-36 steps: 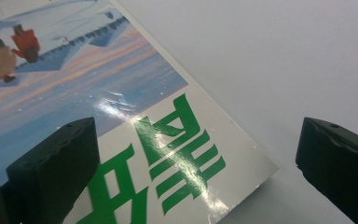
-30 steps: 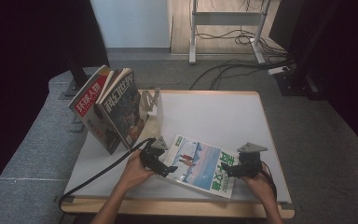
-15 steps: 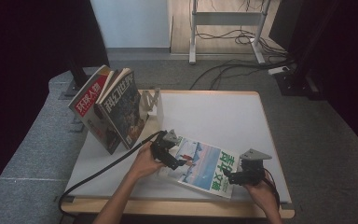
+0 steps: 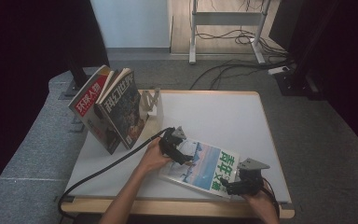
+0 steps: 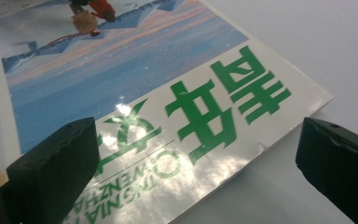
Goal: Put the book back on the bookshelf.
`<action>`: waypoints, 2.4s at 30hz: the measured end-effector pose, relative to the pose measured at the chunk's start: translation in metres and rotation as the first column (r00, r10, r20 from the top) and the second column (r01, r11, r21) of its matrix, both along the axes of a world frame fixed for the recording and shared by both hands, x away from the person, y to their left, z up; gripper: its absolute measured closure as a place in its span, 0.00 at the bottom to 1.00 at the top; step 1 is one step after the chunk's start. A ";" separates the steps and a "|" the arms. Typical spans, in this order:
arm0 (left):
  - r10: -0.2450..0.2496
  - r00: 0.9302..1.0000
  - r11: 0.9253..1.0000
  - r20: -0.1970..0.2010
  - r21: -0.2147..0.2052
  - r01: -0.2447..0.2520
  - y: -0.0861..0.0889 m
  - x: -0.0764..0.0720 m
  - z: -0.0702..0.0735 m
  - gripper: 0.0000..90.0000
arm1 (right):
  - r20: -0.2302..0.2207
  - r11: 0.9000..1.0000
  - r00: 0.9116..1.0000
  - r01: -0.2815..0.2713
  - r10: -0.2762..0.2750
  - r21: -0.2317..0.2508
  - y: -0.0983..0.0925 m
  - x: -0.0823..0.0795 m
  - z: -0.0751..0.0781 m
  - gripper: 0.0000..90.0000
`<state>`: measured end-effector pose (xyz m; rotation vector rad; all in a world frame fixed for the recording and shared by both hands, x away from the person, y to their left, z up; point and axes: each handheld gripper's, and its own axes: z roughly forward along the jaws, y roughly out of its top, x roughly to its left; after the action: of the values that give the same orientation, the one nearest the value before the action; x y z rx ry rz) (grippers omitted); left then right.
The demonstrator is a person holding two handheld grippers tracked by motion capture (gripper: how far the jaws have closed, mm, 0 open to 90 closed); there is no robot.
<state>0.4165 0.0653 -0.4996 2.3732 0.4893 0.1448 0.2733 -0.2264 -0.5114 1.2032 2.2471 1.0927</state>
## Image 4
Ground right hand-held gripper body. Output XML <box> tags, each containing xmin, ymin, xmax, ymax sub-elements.
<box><xmin>235</xmin><ymin>157</ymin><xmax>271</xmax><ymax>198</ymax></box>

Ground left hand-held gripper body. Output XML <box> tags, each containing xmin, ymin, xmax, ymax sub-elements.
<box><xmin>158</xmin><ymin>125</ymin><xmax>188</xmax><ymax>161</ymax></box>

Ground white book with green title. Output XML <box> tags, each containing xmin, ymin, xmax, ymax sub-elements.
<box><xmin>158</xmin><ymin>137</ymin><xmax>241</xmax><ymax>200</ymax></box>

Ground beige expandable book rack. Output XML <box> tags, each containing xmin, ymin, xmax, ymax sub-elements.
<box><xmin>126</xmin><ymin>86</ymin><xmax>165</xmax><ymax>151</ymax></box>

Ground dark blue orange cover magazine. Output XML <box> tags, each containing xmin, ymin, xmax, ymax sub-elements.
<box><xmin>94</xmin><ymin>69</ymin><xmax>150</xmax><ymax>151</ymax></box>

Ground portrait magazine with red banner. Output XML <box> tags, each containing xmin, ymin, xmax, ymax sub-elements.
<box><xmin>67</xmin><ymin>63</ymin><xmax>123</xmax><ymax>156</ymax></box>

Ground person's left hand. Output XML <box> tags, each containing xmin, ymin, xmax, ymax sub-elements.
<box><xmin>139</xmin><ymin>136</ymin><xmax>172</xmax><ymax>175</ymax></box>

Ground person's right hand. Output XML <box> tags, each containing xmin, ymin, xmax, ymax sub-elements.
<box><xmin>244</xmin><ymin>182</ymin><xmax>277</xmax><ymax>217</ymax></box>

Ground black stand with wide base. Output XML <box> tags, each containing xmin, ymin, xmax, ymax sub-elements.
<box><xmin>274</xmin><ymin>68</ymin><xmax>324</xmax><ymax>101</ymax></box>

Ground white power strip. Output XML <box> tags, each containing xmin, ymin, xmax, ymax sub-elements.
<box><xmin>267</xmin><ymin>65</ymin><xmax>291</xmax><ymax>76</ymax></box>

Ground black stand with square base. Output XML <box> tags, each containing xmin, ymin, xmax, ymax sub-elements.
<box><xmin>58</xmin><ymin>55</ymin><xmax>90</xmax><ymax>101</ymax></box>

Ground black curtain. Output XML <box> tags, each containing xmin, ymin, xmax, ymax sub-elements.
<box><xmin>0</xmin><ymin>0</ymin><xmax>111</xmax><ymax>203</ymax></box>
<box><xmin>268</xmin><ymin>0</ymin><xmax>358</xmax><ymax>161</ymax></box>

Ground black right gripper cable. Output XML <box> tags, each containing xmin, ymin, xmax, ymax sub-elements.
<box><xmin>261</xmin><ymin>176</ymin><xmax>282</xmax><ymax>219</ymax></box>

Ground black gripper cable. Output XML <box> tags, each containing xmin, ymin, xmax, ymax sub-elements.
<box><xmin>56</xmin><ymin>126</ymin><xmax>175</xmax><ymax>219</ymax></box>
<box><xmin>261</xmin><ymin>176</ymin><xmax>282</xmax><ymax>219</ymax></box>

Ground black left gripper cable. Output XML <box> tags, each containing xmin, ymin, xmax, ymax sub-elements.
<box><xmin>56</xmin><ymin>126</ymin><xmax>175</xmax><ymax>219</ymax></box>

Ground tangle of black floor cables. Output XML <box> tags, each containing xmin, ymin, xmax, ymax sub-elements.
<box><xmin>188</xmin><ymin>27</ymin><xmax>294</xmax><ymax>91</ymax></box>

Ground dark floor socket frame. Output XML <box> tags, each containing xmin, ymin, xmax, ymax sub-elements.
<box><xmin>68</xmin><ymin>113</ymin><xmax>86</xmax><ymax>134</ymax></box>

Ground white metal desk frame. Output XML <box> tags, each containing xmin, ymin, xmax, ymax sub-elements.
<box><xmin>188</xmin><ymin>0</ymin><xmax>273</xmax><ymax>65</ymax></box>

